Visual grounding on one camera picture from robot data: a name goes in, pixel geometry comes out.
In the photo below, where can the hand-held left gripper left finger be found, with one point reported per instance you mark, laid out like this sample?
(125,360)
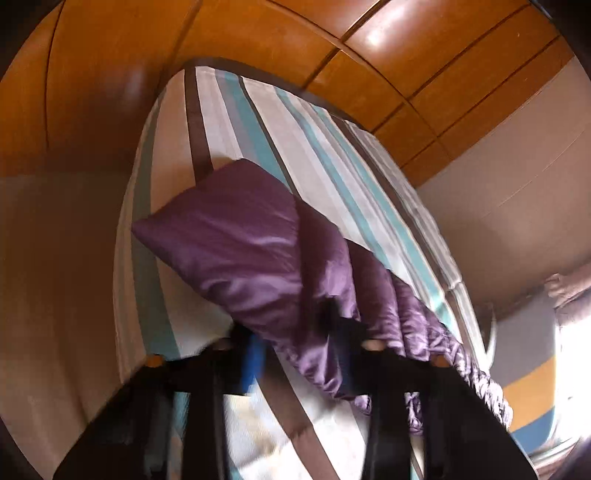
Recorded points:
(251,369)

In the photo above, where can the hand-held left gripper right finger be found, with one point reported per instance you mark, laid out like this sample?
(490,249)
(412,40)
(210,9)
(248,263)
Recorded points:
(351,360)

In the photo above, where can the purple quilted jacket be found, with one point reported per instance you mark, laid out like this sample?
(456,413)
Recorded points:
(240,249)

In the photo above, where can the grey yellow blue headboard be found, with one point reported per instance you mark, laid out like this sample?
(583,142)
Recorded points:
(526,383)

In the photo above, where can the striped bed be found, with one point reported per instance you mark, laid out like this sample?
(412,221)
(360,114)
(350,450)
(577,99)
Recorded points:
(323,138)

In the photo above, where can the patterned beige curtain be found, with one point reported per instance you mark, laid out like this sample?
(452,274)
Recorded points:
(570,288)

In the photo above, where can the wooden wardrobe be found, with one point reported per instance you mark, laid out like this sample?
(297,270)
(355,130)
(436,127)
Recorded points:
(115,69)

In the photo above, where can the white bed side rail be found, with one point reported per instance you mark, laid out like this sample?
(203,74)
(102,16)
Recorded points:
(490,334)

